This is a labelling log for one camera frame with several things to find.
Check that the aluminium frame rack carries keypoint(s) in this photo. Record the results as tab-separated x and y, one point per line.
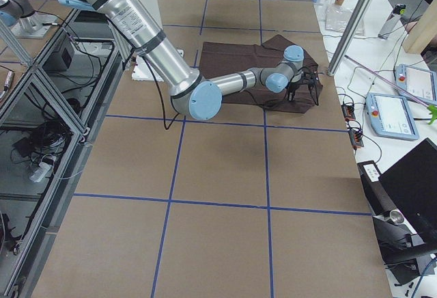
56	86

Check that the dark brown t-shirt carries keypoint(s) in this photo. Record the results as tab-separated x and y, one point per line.
218	59

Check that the reacher grabber stick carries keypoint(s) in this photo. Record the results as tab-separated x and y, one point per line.
431	108

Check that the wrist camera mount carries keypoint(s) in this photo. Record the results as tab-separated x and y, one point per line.
311	80

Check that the black laptop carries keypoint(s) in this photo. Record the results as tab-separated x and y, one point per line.
411	185

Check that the aluminium frame post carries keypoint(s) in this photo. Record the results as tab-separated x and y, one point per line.
348	35

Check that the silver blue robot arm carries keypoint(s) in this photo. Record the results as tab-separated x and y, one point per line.
191	94

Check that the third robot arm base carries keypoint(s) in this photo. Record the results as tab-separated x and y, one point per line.
24	21

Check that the black orange connector strip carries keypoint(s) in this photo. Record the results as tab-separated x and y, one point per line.
355	130

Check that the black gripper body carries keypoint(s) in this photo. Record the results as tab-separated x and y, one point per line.
293	89

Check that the far teach pendant tablet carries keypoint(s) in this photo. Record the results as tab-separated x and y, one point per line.
417	81

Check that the teach pendant tablet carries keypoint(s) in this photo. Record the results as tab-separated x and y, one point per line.
390	116
417	81

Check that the near teach pendant tablet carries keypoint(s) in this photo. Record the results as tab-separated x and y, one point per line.
390	116

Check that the black camera stand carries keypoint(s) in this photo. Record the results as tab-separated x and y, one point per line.
406	256

